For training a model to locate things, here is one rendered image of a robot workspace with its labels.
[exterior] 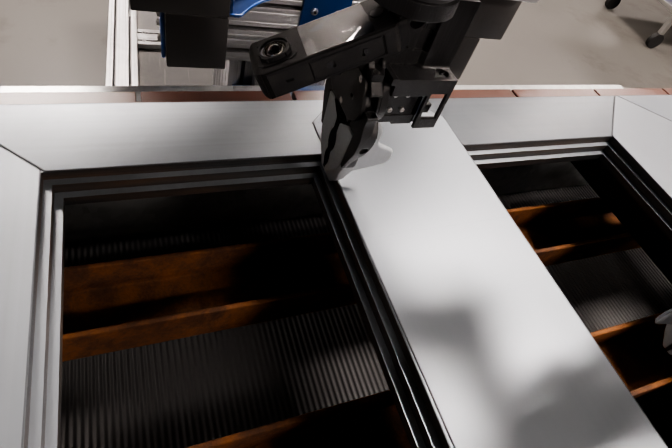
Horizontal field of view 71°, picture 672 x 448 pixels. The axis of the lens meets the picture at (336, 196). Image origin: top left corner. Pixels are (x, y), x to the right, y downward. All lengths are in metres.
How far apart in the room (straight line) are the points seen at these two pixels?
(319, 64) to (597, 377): 0.35
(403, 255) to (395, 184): 0.09
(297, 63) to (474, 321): 0.26
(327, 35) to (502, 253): 0.28
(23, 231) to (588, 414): 0.47
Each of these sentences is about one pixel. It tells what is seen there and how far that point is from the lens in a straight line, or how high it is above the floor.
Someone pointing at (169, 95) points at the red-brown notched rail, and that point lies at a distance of 0.58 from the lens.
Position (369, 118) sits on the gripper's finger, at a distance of 0.38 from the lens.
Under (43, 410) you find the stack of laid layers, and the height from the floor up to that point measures 0.83.
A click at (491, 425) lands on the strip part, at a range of 0.41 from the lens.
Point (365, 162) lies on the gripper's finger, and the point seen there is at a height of 0.88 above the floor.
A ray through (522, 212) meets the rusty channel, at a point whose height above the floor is 0.72.
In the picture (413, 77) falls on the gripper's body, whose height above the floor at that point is 0.99.
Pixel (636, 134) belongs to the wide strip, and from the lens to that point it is 0.83.
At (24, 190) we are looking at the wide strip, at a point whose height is 0.85.
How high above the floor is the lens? 1.19
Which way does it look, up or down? 47 degrees down
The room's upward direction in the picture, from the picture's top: 20 degrees clockwise
